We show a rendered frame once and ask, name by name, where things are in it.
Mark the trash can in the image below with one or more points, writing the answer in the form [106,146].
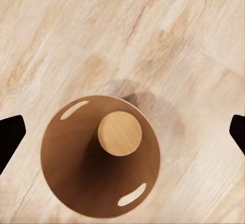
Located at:
[104,151]

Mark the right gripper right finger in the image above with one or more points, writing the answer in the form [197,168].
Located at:
[237,131]

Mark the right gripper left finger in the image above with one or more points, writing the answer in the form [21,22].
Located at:
[12,131]

